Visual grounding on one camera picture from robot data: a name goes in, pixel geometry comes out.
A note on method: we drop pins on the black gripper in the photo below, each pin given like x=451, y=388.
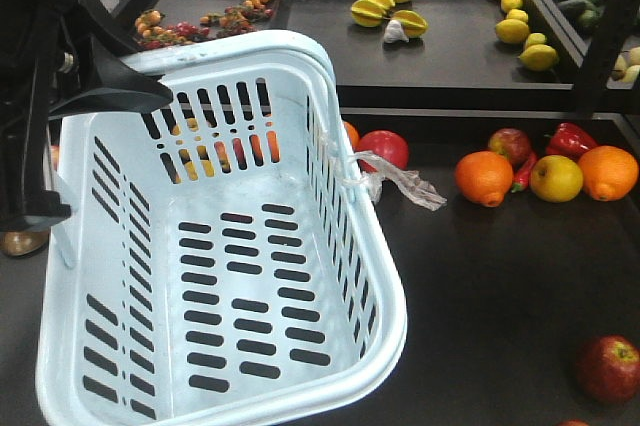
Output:
x=58, y=58

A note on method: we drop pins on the light blue plastic basket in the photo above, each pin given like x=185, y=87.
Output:
x=223, y=263

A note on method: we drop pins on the brown round object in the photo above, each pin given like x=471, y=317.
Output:
x=20, y=244

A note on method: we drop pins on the orange back left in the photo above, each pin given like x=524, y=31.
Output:
x=352, y=134

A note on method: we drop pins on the clear plastic tag strip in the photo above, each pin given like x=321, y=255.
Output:
x=369, y=171

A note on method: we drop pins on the white garlic bulb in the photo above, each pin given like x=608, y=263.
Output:
x=395, y=33

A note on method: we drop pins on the red apple back left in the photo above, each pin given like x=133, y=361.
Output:
x=386, y=144

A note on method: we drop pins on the black wooden display stand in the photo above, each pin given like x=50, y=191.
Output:
x=498, y=300

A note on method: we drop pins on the orange left of group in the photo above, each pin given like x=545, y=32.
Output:
x=484, y=178

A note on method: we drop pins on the orange of group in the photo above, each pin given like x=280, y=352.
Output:
x=484, y=178
x=609, y=173

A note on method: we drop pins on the dark red apple behind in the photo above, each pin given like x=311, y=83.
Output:
x=514, y=144

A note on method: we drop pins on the red chili pepper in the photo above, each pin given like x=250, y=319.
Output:
x=521, y=179

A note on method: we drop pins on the yellow orange fruit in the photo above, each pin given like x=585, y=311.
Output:
x=556, y=179

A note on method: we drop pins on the red bell pepper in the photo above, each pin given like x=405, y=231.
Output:
x=570, y=140

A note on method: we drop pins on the orange right of group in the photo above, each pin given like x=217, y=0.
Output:
x=609, y=173

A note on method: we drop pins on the red apple front middle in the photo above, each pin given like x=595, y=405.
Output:
x=607, y=369

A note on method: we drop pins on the red apple front right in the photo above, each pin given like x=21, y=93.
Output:
x=573, y=422

